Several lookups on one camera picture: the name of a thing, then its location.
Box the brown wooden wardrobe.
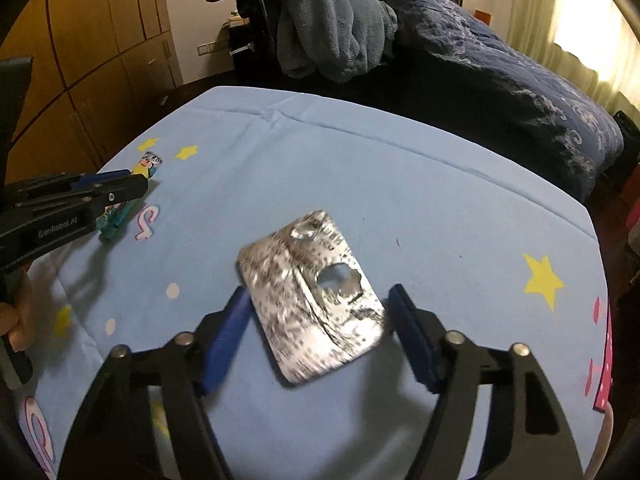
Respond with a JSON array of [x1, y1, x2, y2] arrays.
[[0, 0, 183, 186]]

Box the black suitcase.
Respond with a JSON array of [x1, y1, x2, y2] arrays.
[[607, 110, 640, 186]]

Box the dark nightstand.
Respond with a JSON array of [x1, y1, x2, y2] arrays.
[[227, 15, 281, 81]]

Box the pale green curtain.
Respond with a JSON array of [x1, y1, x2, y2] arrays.
[[505, 0, 640, 106]]

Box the dark wooden bed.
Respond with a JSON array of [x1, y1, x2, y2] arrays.
[[350, 0, 626, 201]]

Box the light blue fleece blanket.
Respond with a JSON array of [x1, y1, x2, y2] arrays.
[[276, 0, 398, 85]]

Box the colourful teal wrapper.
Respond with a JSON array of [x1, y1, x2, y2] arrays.
[[97, 150, 165, 243]]

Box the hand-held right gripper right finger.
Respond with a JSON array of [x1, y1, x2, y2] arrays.
[[387, 283, 586, 480]]

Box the silver blister pack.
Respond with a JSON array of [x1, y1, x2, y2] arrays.
[[236, 209, 388, 387]]

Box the white speckled stool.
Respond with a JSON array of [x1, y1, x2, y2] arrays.
[[592, 400, 616, 463]]

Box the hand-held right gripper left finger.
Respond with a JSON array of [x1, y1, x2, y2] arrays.
[[57, 286, 251, 480]]

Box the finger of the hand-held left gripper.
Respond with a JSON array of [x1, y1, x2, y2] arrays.
[[0, 169, 132, 213], [0, 175, 149, 273]]

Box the person's left hand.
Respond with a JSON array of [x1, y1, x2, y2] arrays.
[[0, 275, 36, 353]]

